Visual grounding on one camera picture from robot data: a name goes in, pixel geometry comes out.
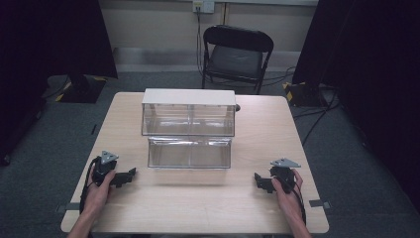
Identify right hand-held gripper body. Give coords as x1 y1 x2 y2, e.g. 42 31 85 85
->
268 157 302 194

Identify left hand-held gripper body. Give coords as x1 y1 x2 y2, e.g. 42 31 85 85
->
91 150 121 188

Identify person's right hand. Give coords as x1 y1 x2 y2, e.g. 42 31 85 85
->
270 169 304 220

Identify person's left hand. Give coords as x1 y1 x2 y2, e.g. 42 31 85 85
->
81 170 117 216

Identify grey tape strip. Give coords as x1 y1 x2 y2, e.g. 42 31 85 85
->
308 198 333 209
54 202 82 214

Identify clear plastic drawer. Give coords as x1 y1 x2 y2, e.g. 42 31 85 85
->
147 136 233 171

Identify black stand base yellow stripes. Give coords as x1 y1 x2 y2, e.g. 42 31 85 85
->
54 73 108 105
281 80 329 108

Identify clear storage box white top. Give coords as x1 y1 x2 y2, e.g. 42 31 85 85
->
141 87 238 138

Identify dark curtain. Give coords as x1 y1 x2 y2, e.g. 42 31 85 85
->
291 0 420 214
0 0 119 167

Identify black folding chair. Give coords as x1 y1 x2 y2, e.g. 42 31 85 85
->
201 24 275 95

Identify left hand-held gripper black cable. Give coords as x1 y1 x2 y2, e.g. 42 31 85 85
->
78 156 101 213

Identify black floor cables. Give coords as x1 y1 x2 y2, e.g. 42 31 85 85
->
263 65 341 147

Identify black cable from outlet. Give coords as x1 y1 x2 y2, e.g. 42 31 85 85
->
195 9 205 77

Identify white wall outlet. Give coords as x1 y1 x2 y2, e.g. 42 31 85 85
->
192 0 216 15

